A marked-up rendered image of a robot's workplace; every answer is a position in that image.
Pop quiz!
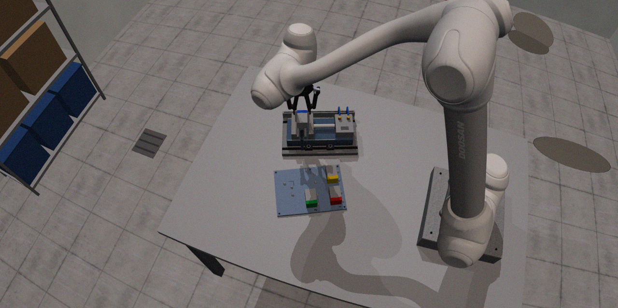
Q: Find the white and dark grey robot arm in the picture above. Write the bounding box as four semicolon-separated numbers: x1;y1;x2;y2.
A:
251;0;514;268

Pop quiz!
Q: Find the grey metal blank with green end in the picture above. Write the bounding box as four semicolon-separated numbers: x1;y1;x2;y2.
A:
305;188;317;208

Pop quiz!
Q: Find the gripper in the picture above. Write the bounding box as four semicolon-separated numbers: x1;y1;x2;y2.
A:
287;84;320;122

